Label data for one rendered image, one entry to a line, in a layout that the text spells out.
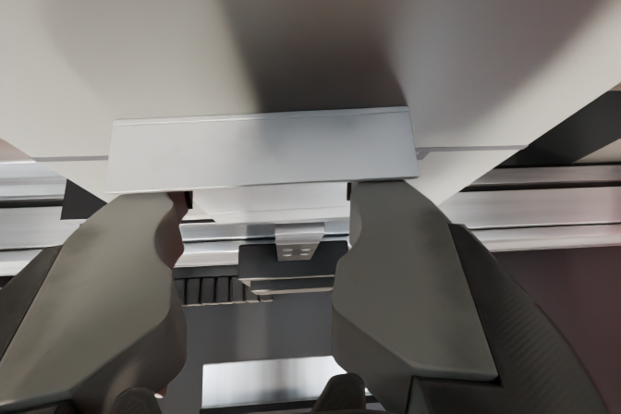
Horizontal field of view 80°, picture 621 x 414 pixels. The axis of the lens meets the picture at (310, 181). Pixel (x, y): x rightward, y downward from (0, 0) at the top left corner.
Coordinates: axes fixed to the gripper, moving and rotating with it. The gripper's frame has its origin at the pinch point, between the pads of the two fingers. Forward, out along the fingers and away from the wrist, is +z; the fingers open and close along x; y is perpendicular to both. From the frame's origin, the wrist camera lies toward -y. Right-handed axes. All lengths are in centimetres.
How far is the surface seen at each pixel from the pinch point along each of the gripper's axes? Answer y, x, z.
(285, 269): 22.2, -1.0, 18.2
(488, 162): 1.6, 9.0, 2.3
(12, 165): 3.4, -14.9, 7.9
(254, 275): 22.4, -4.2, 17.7
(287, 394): 14.2, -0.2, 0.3
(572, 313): 54, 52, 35
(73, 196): 5.3, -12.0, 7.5
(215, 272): 35.6, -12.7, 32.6
